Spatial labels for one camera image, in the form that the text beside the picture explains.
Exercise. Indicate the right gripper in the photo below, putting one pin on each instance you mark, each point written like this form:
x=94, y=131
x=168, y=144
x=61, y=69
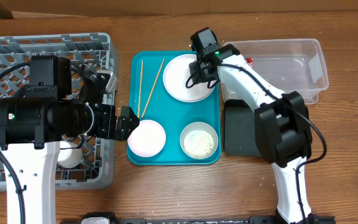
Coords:
x=197, y=72

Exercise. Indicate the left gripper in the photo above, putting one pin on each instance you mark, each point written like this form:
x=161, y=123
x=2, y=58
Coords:
x=107, y=130

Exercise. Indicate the red snack wrapper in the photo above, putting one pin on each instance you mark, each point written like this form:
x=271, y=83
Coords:
x=250, y=61

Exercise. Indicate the white paper cup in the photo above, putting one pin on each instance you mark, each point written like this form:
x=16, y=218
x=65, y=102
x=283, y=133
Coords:
x=70, y=154

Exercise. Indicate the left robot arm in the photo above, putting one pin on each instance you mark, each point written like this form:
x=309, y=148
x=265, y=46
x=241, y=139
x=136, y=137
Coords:
x=59, y=100

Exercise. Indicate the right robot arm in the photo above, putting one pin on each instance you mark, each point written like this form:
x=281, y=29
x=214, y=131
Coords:
x=281, y=124

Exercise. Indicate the grey dishwasher rack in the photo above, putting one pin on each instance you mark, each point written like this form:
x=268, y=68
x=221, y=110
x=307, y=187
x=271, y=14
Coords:
x=97, y=52

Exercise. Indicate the small pink bowl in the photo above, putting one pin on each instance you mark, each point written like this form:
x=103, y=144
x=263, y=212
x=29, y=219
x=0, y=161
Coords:
x=148, y=139

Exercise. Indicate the white round plate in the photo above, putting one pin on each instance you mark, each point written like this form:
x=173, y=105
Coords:
x=175, y=76

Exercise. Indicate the right wooden chopstick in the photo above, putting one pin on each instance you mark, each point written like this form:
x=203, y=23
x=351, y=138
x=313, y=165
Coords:
x=153, y=88

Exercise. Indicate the wooden chopstick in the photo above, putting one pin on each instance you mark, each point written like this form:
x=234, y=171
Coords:
x=140, y=88
x=153, y=88

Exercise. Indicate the left wooden chopstick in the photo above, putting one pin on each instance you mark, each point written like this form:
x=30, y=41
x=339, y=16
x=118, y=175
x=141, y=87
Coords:
x=140, y=88

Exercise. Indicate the black tray bin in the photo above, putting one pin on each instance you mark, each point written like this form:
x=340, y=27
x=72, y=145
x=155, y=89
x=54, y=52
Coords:
x=239, y=130

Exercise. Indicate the grey bowl of rice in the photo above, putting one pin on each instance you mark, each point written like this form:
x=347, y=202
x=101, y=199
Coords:
x=199, y=140

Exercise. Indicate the clear plastic bin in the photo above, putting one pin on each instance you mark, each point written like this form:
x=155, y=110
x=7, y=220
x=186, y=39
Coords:
x=287, y=64

